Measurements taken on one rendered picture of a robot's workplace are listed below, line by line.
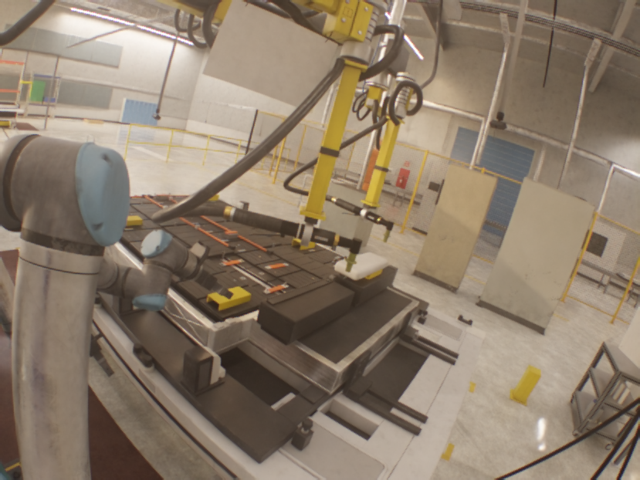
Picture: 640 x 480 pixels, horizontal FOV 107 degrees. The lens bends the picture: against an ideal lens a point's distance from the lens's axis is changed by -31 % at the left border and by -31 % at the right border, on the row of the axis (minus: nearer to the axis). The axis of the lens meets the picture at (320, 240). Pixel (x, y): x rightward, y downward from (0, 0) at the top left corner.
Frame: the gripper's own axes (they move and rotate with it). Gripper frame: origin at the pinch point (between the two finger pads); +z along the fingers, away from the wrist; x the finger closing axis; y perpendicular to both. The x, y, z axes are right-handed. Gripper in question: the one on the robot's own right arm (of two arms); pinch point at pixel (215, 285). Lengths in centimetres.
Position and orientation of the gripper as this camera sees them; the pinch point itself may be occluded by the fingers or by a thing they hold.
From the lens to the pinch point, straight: 121.9
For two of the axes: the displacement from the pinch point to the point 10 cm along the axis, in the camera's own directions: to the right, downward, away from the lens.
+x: 8.0, 3.6, -4.8
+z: 2.9, 4.6, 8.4
